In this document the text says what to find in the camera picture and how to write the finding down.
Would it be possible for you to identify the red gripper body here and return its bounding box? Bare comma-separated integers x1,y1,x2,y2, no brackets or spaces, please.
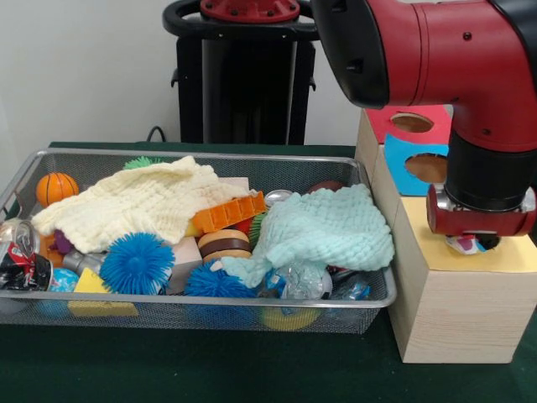
426,185,537,238

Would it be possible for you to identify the polka-dot cloth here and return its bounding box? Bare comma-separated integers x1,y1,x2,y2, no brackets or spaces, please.
445,234,483,255

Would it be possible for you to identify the wooden three-hole box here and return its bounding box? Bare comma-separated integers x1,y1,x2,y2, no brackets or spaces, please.
354,104,537,364

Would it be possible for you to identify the shallow mesh bin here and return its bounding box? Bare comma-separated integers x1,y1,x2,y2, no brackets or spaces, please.
0,147,398,336

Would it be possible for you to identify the mint green waffle cloth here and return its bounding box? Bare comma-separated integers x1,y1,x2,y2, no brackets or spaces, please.
220,183,397,288

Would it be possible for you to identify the orange plastic toy block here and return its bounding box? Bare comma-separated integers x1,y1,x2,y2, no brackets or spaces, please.
188,191,269,234

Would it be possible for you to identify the toy burger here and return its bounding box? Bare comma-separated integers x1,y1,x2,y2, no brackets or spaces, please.
196,228,253,264

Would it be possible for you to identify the dark green table cloth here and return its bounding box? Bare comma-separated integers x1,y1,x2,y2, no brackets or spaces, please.
0,141,537,403

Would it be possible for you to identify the blue spiky ball with eyes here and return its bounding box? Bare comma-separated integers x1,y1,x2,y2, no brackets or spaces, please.
99,233,175,296

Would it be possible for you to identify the green spiky ball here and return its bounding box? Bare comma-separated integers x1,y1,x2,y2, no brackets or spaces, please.
124,155,164,169

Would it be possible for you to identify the cream waffle cloth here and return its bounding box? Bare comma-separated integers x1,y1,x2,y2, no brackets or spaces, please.
31,155,251,253

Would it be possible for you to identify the yellow foam wedge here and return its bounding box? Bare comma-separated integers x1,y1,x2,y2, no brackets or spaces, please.
67,267,139,317

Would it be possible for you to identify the orange toy basketball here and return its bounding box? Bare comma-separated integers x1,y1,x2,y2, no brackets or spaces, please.
35,172,80,207

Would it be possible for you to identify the crushed soda can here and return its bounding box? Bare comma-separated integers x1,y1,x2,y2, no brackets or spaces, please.
0,218,55,293

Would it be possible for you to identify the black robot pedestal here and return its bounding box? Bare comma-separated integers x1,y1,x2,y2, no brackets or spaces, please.
162,0,324,146

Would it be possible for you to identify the black cable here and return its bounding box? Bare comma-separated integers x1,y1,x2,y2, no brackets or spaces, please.
146,124,169,143

